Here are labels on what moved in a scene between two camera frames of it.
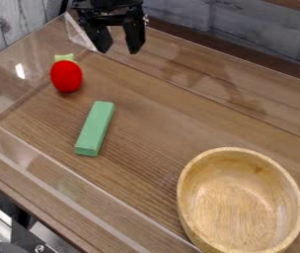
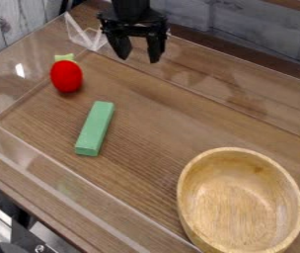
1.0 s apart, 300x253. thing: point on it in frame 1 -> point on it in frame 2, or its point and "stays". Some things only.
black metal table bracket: [23, 239] stays
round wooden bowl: [240, 203] stays
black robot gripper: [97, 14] -> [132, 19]
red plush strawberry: [65, 73] stays
